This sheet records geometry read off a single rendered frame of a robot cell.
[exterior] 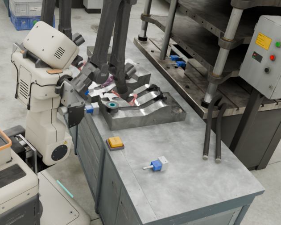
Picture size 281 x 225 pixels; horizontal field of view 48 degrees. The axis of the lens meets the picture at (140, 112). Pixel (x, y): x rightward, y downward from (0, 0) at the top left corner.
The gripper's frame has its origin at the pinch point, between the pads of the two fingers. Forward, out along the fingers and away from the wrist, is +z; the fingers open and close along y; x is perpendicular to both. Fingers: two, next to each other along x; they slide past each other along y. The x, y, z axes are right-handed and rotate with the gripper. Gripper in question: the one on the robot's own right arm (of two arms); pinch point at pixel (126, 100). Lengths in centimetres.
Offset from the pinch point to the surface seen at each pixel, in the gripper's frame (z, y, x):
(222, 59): 15, -17, -67
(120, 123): 12.1, -0.2, 9.1
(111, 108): 4.3, 6.0, 7.7
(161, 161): 9.3, -36.0, 13.2
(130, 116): 11.1, -2.0, 2.4
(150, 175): 11.0, -36.1, 21.8
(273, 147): 130, -54, -97
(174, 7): 22, 51, -99
